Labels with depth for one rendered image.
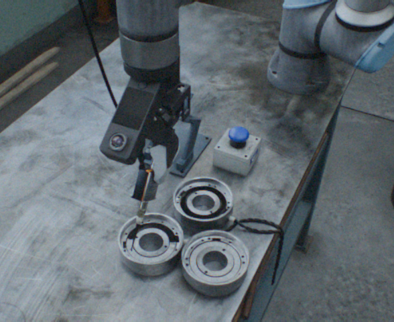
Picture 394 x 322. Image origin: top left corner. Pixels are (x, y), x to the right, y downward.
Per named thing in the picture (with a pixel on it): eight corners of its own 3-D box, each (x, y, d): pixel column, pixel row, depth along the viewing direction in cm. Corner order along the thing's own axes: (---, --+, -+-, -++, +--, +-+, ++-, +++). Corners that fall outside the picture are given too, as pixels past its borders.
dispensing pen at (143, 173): (116, 249, 80) (144, 145, 77) (129, 243, 84) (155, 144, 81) (129, 254, 79) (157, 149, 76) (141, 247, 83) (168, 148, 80)
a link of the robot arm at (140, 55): (161, 48, 61) (102, 32, 63) (162, 81, 64) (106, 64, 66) (189, 21, 66) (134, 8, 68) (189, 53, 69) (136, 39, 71)
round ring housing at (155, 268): (121, 284, 81) (119, 267, 78) (118, 232, 88) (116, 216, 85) (187, 275, 82) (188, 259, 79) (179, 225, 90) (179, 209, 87)
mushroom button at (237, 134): (242, 160, 99) (244, 140, 95) (223, 153, 100) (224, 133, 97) (250, 147, 101) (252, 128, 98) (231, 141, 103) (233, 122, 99)
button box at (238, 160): (246, 177, 99) (248, 157, 96) (212, 166, 101) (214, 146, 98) (261, 152, 104) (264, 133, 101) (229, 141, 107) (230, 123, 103)
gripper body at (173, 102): (191, 118, 78) (193, 47, 70) (165, 151, 72) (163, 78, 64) (147, 104, 80) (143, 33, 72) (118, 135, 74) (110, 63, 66)
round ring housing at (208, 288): (246, 302, 79) (249, 287, 76) (178, 298, 79) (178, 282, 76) (246, 247, 86) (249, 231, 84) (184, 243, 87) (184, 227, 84)
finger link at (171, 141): (181, 165, 76) (176, 116, 70) (177, 172, 75) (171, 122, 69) (153, 157, 78) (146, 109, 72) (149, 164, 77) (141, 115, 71)
